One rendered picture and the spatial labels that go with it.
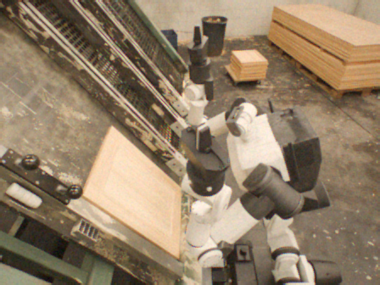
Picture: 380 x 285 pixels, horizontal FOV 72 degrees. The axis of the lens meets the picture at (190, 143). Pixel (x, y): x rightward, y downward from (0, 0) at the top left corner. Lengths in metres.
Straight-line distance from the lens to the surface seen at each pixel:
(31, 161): 0.65
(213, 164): 0.50
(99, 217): 0.86
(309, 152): 0.94
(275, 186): 0.79
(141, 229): 1.01
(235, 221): 0.83
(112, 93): 1.18
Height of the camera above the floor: 1.91
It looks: 39 degrees down
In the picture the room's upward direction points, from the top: straight up
